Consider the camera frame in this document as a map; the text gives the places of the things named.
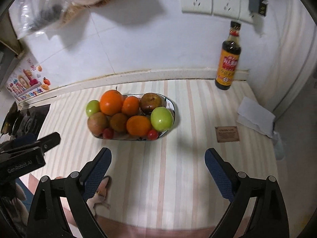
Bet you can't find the soy sauce bottle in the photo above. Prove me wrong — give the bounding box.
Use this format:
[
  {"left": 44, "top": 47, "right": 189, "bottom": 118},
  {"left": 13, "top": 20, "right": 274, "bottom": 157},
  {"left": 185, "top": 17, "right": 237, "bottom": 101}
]
[{"left": 215, "top": 21, "right": 242, "bottom": 90}]

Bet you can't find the green apple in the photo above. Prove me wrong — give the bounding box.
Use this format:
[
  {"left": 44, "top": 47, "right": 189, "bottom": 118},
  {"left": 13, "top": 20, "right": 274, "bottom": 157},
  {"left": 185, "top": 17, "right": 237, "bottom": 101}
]
[
  {"left": 150, "top": 106, "right": 174, "bottom": 132},
  {"left": 85, "top": 99, "right": 100, "bottom": 117}
]

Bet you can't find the dark orange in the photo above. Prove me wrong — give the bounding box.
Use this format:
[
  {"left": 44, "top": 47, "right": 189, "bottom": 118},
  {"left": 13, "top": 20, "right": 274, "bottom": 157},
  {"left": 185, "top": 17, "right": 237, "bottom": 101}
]
[{"left": 110, "top": 113, "right": 128, "bottom": 133}]

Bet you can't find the cherry tomato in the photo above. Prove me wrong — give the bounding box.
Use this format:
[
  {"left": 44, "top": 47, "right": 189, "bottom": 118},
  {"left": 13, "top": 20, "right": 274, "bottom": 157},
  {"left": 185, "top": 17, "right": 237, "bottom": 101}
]
[
  {"left": 147, "top": 129, "right": 159, "bottom": 140},
  {"left": 103, "top": 128, "right": 115, "bottom": 140}
]

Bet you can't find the striped cat table mat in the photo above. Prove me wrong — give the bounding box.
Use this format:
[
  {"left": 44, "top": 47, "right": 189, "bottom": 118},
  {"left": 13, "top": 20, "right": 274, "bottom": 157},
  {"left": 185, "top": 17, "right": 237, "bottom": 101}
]
[{"left": 18, "top": 78, "right": 281, "bottom": 238}]

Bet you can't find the large orange on plate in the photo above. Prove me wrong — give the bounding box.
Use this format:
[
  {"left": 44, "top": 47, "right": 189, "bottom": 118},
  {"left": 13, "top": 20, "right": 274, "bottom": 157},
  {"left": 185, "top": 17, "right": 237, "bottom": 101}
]
[{"left": 99, "top": 90, "right": 124, "bottom": 116}]

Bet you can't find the dark red apple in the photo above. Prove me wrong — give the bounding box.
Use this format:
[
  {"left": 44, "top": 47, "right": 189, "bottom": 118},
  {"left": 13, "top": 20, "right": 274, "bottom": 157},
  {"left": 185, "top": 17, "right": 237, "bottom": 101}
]
[{"left": 140, "top": 92, "right": 162, "bottom": 114}]

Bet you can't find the brown label patch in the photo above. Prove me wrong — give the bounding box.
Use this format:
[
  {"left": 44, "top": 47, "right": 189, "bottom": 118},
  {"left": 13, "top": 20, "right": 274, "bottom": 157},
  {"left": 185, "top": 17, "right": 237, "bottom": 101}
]
[{"left": 215, "top": 126, "right": 240, "bottom": 143}]

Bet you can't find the bright orange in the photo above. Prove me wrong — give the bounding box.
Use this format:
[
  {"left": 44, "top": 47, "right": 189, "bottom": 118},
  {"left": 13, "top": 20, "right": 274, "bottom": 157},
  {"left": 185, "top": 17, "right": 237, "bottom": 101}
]
[{"left": 126, "top": 115, "right": 152, "bottom": 137}]

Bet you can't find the large brown pear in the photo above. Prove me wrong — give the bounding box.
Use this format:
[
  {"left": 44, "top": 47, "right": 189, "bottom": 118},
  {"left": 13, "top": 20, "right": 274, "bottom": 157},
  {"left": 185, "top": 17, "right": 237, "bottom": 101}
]
[{"left": 87, "top": 112, "right": 109, "bottom": 136}]

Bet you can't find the colourful sticker card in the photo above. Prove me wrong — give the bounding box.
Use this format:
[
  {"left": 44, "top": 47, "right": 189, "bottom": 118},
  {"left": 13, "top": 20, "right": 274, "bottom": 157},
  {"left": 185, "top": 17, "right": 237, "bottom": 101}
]
[{"left": 5, "top": 52, "right": 51, "bottom": 102}]

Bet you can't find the clear plastic bag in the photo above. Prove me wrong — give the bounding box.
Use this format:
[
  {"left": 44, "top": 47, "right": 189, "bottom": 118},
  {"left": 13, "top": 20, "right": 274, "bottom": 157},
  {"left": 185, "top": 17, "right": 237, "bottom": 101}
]
[{"left": 9, "top": 0, "right": 111, "bottom": 39}]

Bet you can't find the small orange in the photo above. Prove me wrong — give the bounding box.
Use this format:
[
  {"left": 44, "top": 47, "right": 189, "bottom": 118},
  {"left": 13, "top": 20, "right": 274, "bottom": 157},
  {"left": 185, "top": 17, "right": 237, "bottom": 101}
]
[{"left": 121, "top": 96, "right": 140, "bottom": 117}]

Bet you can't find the patterned oval plate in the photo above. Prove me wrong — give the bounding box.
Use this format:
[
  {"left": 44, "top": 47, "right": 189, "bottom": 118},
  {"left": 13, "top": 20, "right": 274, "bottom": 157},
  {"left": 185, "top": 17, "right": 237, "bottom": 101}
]
[{"left": 112, "top": 93, "right": 176, "bottom": 141}]

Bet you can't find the white folded paper towel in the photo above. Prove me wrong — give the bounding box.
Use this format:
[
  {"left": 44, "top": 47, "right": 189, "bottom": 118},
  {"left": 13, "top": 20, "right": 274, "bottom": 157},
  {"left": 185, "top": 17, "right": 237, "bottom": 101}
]
[{"left": 237, "top": 97, "right": 275, "bottom": 138}]

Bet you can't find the black gas stove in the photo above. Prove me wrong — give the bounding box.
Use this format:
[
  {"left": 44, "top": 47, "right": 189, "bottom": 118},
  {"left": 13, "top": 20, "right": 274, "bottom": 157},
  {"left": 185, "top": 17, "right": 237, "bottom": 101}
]
[{"left": 1, "top": 102, "right": 50, "bottom": 139}]

